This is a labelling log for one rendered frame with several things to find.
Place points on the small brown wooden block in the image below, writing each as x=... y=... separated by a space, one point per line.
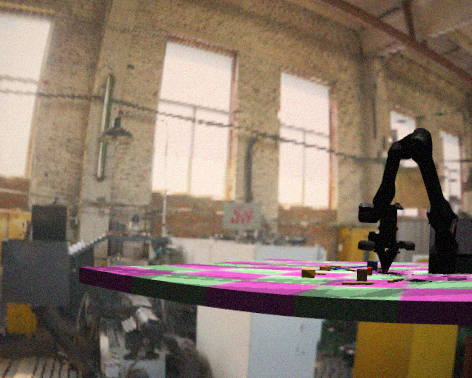
x=308 y=273

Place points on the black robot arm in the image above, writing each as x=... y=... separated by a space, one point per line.
x=418 y=146

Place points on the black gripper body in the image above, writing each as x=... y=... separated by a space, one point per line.
x=387 y=235

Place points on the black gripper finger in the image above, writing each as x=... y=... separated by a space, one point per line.
x=382 y=257
x=390 y=257

